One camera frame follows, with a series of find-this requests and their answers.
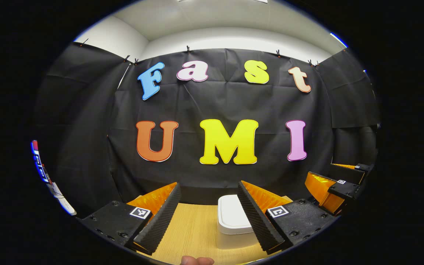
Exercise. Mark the wooden desktop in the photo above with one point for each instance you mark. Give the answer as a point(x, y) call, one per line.
point(193, 228)

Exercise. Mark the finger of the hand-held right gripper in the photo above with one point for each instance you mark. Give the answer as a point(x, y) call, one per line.
point(346, 173)
point(346, 189)

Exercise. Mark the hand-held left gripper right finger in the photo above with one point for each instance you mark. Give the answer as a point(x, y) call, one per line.
point(258, 221)

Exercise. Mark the wall poster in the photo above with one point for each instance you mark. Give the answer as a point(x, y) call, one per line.
point(39, 163)

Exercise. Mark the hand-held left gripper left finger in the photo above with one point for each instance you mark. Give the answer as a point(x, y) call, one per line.
point(164, 221)

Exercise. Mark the white side table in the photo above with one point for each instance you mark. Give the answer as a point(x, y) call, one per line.
point(63, 202)

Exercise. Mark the black backdrop cloth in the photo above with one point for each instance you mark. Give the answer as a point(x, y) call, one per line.
point(197, 106)

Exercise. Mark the white desktop garbage bin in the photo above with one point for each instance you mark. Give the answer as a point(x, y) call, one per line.
point(230, 217)

